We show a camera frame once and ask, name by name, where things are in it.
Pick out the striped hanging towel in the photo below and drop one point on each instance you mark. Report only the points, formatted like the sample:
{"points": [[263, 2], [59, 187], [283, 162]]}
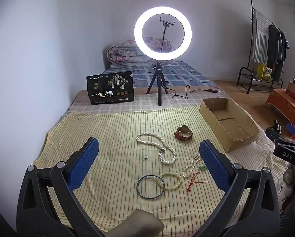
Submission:
{"points": [[259, 39]]}

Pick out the person's left hand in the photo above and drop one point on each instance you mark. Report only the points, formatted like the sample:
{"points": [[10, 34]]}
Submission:
{"points": [[137, 223]]}

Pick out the black printed snack bag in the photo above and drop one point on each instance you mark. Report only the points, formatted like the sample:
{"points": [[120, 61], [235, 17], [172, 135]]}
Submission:
{"points": [[110, 88]]}

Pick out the yellow crate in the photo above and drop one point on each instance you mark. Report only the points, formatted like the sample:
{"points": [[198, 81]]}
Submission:
{"points": [[264, 72]]}

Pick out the black tripod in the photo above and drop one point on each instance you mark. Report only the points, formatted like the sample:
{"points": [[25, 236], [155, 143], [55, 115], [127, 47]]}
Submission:
{"points": [[159, 86]]}

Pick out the black inline remote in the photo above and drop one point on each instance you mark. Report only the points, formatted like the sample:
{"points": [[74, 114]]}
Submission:
{"points": [[212, 90]]}

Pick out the black hanging garment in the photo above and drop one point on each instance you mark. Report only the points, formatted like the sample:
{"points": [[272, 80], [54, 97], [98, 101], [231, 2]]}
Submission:
{"points": [[283, 47]]}

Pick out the dark green hanging garment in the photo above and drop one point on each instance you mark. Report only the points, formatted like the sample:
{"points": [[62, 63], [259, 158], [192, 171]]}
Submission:
{"points": [[273, 44]]}

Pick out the small potted plant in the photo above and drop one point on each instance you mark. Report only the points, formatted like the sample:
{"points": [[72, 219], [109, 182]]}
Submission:
{"points": [[255, 74]]}

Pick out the black bangle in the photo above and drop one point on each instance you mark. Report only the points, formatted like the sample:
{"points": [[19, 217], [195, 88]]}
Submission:
{"points": [[138, 190]]}

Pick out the person's right hand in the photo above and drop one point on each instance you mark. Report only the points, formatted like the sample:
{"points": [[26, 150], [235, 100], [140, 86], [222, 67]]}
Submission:
{"points": [[288, 176]]}

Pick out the cardboard box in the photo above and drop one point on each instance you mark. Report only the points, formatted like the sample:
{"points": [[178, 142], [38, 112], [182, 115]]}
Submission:
{"points": [[226, 121]]}

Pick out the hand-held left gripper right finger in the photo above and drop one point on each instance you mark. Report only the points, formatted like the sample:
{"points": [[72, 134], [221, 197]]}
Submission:
{"points": [[214, 163]]}

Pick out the orange covered low table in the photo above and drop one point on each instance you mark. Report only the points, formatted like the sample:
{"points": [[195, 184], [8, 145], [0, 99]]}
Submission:
{"points": [[283, 103]]}

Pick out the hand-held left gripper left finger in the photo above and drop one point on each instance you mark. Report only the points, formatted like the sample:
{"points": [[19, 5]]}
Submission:
{"points": [[85, 163]]}

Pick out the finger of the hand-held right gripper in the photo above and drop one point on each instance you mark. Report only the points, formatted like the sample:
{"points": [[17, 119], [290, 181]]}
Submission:
{"points": [[293, 129], [272, 133]]}

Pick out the black phone holder pole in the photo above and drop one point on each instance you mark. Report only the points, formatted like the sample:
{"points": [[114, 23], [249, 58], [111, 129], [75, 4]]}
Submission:
{"points": [[164, 34]]}

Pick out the folded floral quilt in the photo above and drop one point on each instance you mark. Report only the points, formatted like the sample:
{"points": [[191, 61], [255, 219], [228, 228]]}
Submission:
{"points": [[122, 54]]}

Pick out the black clothes rack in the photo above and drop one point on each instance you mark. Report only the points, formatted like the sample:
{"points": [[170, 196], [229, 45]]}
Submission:
{"points": [[243, 71]]}

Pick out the small black stand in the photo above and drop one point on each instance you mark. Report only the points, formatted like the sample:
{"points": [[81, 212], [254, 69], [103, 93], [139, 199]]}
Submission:
{"points": [[277, 124]]}

